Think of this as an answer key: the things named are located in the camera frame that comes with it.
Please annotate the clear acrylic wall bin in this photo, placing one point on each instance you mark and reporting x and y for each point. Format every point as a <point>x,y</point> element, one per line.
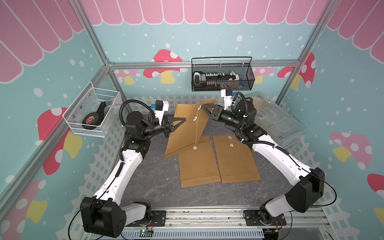
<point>102,101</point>

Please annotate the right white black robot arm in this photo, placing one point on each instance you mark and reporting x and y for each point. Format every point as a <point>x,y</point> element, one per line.
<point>308,184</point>

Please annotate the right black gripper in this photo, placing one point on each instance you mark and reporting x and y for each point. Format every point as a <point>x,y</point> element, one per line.
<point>217,114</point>

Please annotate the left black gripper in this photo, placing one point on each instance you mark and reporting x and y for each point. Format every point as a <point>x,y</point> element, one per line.
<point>170,126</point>

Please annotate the black wire mesh basket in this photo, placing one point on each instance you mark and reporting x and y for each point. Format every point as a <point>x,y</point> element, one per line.
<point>218,73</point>

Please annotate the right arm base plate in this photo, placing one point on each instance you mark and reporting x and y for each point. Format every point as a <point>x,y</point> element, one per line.
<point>262,218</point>

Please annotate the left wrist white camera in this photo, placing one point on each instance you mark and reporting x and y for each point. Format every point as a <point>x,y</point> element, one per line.
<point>160,108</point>

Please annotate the black tape roll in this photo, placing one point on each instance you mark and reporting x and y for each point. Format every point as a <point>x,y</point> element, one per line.
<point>91,121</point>

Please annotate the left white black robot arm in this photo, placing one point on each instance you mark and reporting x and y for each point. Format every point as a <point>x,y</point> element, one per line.
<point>102,214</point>

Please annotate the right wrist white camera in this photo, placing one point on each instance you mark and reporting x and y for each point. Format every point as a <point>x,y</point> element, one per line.
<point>227,95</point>

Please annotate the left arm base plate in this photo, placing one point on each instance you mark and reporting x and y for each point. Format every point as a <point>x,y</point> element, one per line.
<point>158,219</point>

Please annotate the brown kraft file bag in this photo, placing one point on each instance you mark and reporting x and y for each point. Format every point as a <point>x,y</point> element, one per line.
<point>198,165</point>
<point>190,131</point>
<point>236,161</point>

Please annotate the green lit circuit board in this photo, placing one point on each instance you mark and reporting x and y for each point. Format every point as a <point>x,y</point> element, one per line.
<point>146,233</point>

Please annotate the wrist white camera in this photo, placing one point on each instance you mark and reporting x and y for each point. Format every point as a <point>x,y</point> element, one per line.
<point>227,95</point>
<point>160,108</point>

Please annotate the clear plastic storage box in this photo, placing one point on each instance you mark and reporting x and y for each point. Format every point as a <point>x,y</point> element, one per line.
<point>280,126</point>

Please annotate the aluminium front rail frame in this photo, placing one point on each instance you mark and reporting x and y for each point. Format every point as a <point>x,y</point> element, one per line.
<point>227,223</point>

